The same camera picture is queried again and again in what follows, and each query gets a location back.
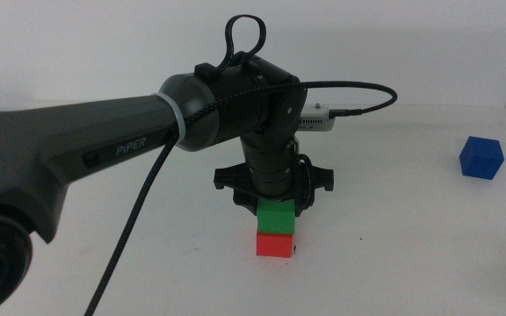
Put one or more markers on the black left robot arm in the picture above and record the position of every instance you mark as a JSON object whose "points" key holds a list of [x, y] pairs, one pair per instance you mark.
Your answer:
{"points": [[59, 131]]}

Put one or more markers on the green cube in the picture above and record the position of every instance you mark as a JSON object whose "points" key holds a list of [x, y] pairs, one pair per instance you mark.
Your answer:
{"points": [[276, 217]]}

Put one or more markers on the blue cube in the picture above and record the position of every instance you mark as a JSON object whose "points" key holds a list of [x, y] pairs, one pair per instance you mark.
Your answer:
{"points": [[481, 158]]}

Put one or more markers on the red cube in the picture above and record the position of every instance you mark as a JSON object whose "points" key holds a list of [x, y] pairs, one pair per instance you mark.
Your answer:
{"points": [[274, 246]]}

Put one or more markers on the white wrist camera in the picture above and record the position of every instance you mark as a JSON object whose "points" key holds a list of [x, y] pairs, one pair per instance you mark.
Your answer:
{"points": [[319, 120]]}

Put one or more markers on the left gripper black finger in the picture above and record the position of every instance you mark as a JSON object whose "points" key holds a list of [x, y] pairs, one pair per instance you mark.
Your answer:
{"points": [[245, 205], [299, 210]]}

